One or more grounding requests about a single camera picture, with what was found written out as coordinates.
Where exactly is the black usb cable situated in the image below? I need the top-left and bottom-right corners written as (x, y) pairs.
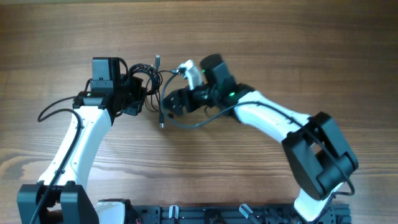
top-left (127, 54), bottom-right (164, 129)

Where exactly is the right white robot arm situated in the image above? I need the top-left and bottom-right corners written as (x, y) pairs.
top-left (159, 54), bottom-right (359, 223)

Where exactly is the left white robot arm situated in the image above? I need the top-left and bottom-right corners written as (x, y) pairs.
top-left (17, 57), bottom-right (146, 223)

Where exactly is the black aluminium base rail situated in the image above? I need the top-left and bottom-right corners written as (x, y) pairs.
top-left (132, 203), bottom-right (352, 224)

